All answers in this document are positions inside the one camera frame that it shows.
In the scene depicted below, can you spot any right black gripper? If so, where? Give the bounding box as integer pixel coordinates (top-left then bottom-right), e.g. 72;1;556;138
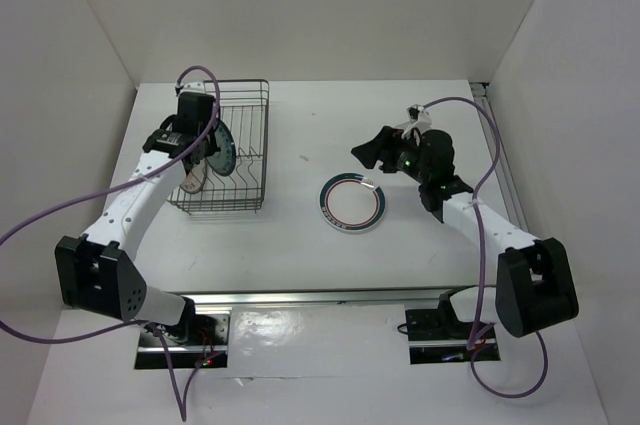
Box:
352;125;431;184

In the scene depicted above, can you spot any blue patterned plate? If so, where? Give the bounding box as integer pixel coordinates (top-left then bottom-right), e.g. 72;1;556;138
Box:
206;120;237;177

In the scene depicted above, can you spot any orange sunburst plate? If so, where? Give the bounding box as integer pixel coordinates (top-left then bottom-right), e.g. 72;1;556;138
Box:
180;160;208;195

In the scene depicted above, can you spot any teal red rimmed plate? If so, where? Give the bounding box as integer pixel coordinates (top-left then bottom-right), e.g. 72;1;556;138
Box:
318;173;387;234

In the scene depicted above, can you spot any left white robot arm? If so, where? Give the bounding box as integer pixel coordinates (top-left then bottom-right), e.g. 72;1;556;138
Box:
54;91;219;344

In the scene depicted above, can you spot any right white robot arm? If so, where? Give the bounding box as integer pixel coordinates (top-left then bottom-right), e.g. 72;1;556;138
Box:
351;126;579;338

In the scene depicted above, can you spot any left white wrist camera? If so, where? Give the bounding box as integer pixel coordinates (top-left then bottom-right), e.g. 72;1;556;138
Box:
175;81;207;96

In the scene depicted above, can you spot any grey wire dish rack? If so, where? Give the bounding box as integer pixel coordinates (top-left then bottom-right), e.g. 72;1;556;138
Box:
168;79;270;215

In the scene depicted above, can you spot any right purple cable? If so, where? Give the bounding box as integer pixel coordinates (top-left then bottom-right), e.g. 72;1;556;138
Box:
424;97;550;399

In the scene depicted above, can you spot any purple cable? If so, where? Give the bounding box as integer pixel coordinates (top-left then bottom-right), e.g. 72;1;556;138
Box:
0;65;224;421
424;97;550;399

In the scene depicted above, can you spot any aluminium rail right side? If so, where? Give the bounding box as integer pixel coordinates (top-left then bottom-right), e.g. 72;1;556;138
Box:
469;80;551;299

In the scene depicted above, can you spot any aluminium rail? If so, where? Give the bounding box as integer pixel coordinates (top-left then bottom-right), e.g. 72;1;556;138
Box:
469;80;551;299
177;286;466;307

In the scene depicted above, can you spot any aluminium rail front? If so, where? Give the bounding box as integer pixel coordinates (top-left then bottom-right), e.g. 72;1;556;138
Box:
177;286;466;307

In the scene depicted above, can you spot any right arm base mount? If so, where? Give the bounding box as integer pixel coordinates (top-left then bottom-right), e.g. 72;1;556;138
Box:
397;288;500;365

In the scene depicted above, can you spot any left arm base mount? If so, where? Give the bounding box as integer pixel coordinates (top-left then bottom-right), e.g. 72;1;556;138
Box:
134;312;231;370

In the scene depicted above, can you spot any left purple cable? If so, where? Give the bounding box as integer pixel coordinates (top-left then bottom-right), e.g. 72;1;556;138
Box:
0;65;224;421

